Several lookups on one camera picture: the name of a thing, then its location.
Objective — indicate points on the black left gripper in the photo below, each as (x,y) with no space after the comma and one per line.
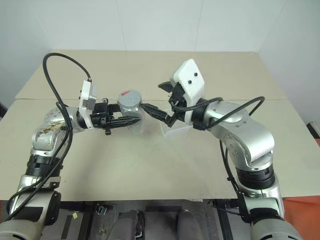
(100,118)

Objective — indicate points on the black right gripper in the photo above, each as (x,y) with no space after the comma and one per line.
(178,98)

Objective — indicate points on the clear plastic jar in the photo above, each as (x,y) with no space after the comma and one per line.
(135,117)

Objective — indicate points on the grey jar lid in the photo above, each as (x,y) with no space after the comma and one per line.
(130,99)

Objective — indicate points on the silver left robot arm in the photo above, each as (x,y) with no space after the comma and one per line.
(42,140)

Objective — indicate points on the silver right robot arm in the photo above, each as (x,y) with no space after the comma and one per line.
(250,140)

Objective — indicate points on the clear plastic box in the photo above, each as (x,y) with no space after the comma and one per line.
(175,130)

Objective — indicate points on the small metal connector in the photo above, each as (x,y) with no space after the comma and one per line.
(101,209)

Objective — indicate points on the dark rounded shape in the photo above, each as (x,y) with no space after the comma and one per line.
(191,223)
(130,223)

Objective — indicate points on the dark object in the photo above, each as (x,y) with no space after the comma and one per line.
(2,107)

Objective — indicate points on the red and black object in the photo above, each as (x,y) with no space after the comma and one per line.
(313,130)

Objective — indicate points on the red sheet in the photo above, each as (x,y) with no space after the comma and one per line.
(302,210)

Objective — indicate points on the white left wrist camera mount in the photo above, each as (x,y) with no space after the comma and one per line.
(86,100)

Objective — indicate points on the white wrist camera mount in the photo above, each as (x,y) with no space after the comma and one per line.
(86,100)
(191,77)

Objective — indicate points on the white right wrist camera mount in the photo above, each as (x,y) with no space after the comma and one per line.
(191,77)

